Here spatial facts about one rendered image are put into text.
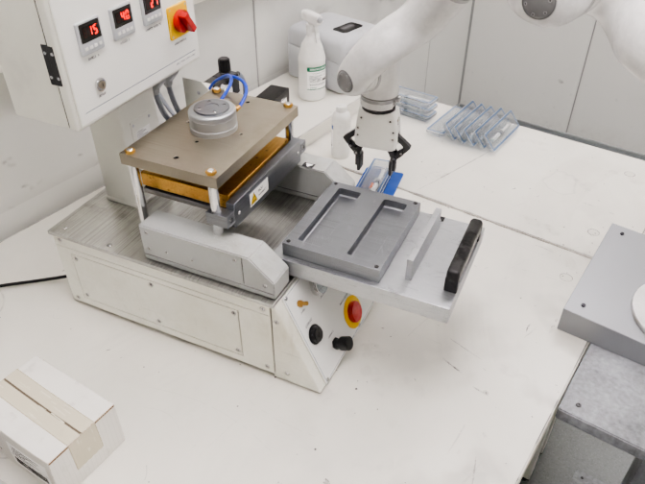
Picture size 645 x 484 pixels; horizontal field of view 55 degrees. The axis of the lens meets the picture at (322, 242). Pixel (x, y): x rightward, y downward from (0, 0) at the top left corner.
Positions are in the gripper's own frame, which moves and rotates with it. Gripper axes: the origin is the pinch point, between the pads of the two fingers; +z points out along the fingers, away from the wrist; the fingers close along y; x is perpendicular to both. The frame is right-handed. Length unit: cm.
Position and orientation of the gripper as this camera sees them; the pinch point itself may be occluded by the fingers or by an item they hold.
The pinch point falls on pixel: (375, 165)
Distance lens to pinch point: 150.0
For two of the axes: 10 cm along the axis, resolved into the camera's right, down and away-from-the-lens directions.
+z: 0.0, 7.9, 6.1
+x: -3.3, 5.8, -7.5
